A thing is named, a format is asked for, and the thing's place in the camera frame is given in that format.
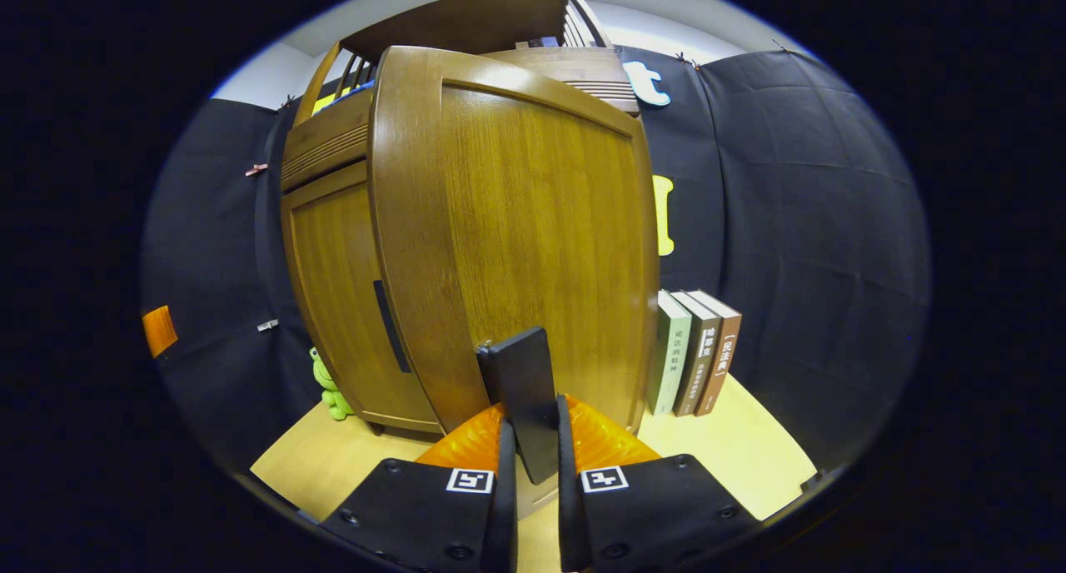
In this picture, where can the wooden shoe cabinet door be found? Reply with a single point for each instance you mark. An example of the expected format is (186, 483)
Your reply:
(533, 223)
(341, 290)

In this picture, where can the black backdrop cloth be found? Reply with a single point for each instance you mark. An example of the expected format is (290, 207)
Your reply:
(816, 265)

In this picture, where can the pale green book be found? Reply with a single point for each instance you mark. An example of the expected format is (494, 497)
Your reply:
(670, 356)

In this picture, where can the reddish brown book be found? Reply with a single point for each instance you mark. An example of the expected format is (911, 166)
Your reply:
(723, 352)

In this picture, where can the wooden double-door shoe cabinet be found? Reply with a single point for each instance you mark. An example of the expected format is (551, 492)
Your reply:
(466, 19)

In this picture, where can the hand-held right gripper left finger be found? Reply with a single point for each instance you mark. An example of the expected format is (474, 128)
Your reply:
(508, 490)

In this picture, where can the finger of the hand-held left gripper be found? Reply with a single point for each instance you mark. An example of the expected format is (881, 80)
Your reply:
(158, 330)

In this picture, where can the wooden cabinet drawer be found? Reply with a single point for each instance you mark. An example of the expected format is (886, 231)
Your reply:
(325, 144)

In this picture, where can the white clip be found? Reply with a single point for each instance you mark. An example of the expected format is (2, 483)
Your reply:
(267, 326)

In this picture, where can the green frog toy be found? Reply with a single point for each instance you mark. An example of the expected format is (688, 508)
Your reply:
(333, 398)

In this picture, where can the dark grey book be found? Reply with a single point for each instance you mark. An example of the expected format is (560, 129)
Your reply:
(698, 356)

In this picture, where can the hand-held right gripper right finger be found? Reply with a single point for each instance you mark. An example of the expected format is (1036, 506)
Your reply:
(566, 506)

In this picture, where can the blue cloth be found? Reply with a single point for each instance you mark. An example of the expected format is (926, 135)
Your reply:
(360, 89)

